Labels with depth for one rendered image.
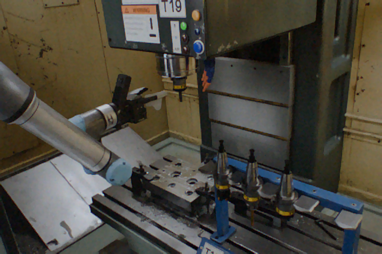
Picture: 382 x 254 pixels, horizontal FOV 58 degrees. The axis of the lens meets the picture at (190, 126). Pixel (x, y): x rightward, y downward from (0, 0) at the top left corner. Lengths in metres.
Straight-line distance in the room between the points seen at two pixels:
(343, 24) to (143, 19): 1.02
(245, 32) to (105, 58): 1.41
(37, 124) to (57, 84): 1.32
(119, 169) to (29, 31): 1.27
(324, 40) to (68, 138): 1.05
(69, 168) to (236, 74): 1.14
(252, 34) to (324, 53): 0.51
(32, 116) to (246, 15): 0.63
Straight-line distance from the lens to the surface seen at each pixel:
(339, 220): 0.96
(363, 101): 1.89
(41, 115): 0.86
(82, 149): 0.92
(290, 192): 0.99
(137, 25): 1.11
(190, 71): 1.25
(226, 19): 0.97
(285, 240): 1.35
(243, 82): 1.67
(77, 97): 2.25
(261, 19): 1.12
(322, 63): 1.53
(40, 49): 2.11
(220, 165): 1.08
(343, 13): 1.78
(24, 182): 2.15
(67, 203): 2.04
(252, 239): 1.35
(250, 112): 1.71
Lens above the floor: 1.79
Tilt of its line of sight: 23 degrees down
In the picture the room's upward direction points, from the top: 5 degrees counter-clockwise
